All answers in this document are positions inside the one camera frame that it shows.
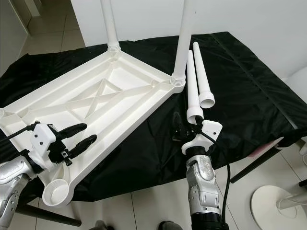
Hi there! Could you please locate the white plastic table top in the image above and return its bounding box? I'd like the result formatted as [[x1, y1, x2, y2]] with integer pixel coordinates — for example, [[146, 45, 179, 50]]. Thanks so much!
[[0, 48, 187, 207]]

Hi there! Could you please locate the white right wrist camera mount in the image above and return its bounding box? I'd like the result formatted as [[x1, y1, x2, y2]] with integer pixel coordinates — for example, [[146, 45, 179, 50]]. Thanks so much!
[[181, 120, 223, 155]]

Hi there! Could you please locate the white round stand base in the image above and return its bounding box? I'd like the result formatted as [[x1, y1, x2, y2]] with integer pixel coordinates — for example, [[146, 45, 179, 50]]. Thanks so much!
[[252, 184, 307, 228]]

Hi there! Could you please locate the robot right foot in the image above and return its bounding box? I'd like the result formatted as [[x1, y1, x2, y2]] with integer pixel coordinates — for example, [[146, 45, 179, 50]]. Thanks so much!
[[158, 220, 183, 230]]

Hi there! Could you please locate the white round chair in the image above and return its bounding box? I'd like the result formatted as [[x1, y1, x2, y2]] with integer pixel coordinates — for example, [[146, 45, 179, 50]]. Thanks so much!
[[285, 67, 307, 92]]

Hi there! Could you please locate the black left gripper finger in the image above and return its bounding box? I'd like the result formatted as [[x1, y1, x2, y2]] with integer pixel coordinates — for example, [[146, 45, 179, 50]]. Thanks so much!
[[67, 134, 97, 154], [60, 123, 88, 137]]

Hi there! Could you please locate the black metal table leg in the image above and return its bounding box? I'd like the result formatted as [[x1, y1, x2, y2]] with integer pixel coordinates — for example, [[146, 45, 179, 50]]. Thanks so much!
[[24, 204, 82, 227], [230, 144, 286, 184]]

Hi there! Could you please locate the pink table edge piece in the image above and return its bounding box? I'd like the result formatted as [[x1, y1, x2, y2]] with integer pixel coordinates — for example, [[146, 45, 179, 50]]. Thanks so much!
[[249, 139, 283, 159]]

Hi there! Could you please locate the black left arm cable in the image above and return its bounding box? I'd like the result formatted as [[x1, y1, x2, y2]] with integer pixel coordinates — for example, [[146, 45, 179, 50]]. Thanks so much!
[[0, 121, 41, 142]]

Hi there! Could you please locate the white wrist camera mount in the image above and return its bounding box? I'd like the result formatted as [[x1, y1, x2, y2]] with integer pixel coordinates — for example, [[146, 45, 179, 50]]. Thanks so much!
[[181, 120, 223, 155], [29, 123, 62, 166]]

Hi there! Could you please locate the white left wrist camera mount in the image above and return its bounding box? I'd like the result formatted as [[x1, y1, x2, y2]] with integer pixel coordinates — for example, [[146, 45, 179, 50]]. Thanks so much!
[[29, 123, 62, 166]]

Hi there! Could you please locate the black cloth table cover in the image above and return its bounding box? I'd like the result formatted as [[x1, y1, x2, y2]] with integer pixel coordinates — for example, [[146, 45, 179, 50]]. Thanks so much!
[[0, 31, 307, 202]]

